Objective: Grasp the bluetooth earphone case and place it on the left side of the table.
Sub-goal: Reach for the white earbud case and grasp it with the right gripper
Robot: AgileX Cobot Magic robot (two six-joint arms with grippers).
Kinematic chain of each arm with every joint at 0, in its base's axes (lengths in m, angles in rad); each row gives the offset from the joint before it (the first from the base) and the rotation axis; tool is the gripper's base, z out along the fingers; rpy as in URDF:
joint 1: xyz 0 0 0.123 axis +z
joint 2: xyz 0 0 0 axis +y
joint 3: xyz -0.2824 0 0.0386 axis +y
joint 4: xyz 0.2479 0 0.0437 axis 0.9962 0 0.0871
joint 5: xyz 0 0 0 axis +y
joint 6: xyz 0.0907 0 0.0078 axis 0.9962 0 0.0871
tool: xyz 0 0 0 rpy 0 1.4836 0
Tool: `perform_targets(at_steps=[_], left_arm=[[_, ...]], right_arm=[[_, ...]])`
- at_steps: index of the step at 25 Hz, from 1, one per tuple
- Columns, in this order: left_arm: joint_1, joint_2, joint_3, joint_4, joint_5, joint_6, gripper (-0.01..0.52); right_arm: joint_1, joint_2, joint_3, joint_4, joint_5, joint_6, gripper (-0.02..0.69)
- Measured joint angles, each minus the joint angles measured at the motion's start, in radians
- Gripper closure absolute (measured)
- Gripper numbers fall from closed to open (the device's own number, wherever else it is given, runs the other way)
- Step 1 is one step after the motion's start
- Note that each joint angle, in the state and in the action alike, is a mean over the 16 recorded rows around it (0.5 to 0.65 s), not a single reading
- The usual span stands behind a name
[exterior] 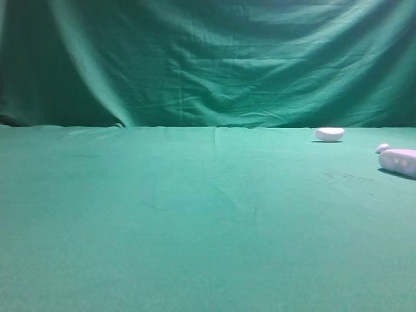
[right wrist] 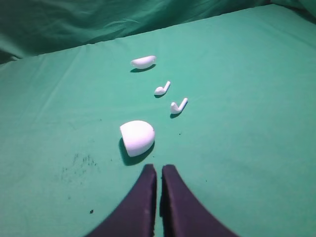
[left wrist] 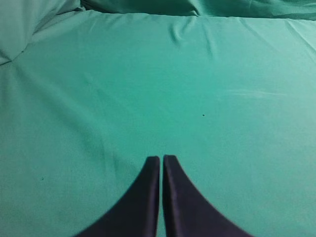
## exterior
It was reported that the white oval earphone case lid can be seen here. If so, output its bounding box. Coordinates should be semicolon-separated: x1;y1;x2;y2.
313;127;345;142

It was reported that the green backdrop curtain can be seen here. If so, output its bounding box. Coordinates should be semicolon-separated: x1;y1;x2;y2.
1;1;415;128

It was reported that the green table cloth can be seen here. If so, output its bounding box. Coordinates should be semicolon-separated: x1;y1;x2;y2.
1;126;415;311

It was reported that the small white earbud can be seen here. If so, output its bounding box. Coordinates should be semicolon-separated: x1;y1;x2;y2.
376;143;391;154

